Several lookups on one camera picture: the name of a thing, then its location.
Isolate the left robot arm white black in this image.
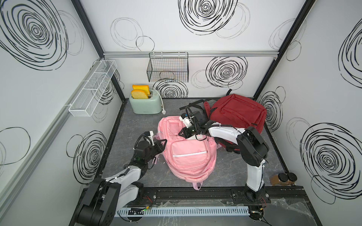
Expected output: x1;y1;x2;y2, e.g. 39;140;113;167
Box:
69;138;167;226

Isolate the pink tape outline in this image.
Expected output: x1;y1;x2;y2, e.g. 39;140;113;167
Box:
156;116;217;190

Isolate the mint green toaster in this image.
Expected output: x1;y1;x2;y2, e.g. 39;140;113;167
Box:
129;88;166;115

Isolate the rear yellow toast slice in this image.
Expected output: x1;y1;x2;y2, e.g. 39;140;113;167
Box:
132;85;150;95

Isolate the white mesh wall shelf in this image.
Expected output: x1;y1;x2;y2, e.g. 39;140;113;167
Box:
68;59;117;117

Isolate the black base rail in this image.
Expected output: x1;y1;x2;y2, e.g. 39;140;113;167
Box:
128;186;307;206

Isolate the white slotted cable duct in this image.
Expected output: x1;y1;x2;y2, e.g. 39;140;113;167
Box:
116;206;251;218

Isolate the brown twin-lid jar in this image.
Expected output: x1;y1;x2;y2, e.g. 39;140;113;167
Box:
270;172;298;186

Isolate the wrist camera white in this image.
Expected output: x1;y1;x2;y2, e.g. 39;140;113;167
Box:
179;116;193;128
144;131;154;146

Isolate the black backpack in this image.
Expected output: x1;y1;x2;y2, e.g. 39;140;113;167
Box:
215;137;240;154

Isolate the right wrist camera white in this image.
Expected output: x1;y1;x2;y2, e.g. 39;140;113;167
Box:
179;116;193;128

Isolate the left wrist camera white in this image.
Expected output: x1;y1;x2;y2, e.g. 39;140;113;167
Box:
144;131;154;146

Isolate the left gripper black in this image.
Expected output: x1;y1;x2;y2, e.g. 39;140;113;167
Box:
144;138;166;164

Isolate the black wire basket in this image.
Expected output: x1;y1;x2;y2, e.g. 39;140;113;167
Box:
146;52;189;82

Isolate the front yellow toast slice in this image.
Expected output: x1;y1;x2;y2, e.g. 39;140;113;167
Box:
131;89;149;99

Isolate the yellow toast slice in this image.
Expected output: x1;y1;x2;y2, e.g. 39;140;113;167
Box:
132;85;150;95
131;89;149;99

